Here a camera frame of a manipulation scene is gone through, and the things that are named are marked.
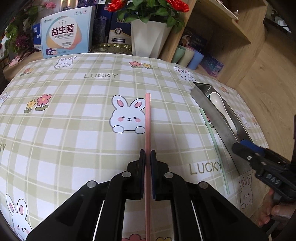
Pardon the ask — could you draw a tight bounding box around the pink chopstick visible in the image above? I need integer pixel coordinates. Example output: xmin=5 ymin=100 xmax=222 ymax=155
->
xmin=144 ymin=93 xmax=151 ymax=241

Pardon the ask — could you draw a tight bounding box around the person's right hand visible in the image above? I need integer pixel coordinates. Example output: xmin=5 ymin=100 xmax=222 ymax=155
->
xmin=257 ymin=189 xmax=295 ymax=227

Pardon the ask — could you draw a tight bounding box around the green chopstick right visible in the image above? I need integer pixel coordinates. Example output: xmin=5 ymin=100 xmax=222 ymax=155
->
xmin=199 ymin=107 xmax=230 ymax=195

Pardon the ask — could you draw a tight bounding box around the green plaid bunny tablecloth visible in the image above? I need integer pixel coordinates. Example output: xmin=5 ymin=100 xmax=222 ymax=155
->
xmin=1 ymin=54 xmax=268 ymax=240

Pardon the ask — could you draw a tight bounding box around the white spoon in tray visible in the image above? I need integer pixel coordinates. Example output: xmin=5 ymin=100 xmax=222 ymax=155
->
xmin=209 ymin=92 xmax=237 ymax=135

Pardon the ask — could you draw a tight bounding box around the stainless steel utensil tray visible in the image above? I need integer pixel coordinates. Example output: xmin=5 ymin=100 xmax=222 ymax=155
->
xmin=191 ymin=82 xmax=252 ymax=175

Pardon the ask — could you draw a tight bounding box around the purple small carton box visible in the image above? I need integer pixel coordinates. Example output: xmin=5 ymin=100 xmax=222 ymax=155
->
xmin=200 ymin=55 xmax=224 ymax=77

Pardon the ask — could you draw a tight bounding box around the blue plastic cup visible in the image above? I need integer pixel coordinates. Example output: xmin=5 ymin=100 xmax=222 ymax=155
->
xmin=187 ymin=51 xmax=204 ymax=70

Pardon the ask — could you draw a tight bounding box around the beige plastic cup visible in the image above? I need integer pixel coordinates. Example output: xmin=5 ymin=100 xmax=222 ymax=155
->
xmin=178 ymin=47 xmax=195 ymax=67

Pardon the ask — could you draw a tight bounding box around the green plastic cup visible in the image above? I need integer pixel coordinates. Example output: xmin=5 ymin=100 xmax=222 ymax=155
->
xmin=171 ymin=45 xmax=186 ymax=63

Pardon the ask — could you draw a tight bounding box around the gold round tin lid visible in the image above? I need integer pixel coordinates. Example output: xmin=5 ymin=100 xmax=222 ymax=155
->
xmin=89 ymin=43 xmax=132 ymax=55

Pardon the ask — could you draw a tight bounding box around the wooden shelf cabinet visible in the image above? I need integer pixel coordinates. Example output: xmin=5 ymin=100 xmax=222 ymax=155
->
xmin=158 ymin=0 xmax=296 ymax=160

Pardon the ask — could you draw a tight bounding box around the dark moon picture box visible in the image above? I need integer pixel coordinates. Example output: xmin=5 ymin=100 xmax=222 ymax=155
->
xmin=179 ymin=26 xmax=209 ymax=55

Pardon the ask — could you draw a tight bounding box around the white geometric flower pot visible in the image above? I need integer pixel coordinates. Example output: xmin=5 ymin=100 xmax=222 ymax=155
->
xmin=131 ymin=19 xmax=171 ymax=58

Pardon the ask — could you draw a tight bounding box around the dark blue milk powder box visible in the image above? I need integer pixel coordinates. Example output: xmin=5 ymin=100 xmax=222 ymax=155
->
xmin=108 ymin=13 xmax=132 ymax=45

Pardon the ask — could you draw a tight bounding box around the blue white probiotic box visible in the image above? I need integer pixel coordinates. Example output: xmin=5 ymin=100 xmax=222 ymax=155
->
xmin=40 ymin=6 xmax=95 ymax=59

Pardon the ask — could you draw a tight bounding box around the red rose artificial plant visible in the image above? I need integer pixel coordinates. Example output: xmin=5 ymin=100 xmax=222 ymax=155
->
xmin=105 ymin=0 xmax=190 ymax=32

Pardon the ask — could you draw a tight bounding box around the pink flower plant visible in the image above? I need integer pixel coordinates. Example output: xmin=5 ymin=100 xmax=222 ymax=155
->
xmin=1 ymin=1 xmax=57 ymax=62

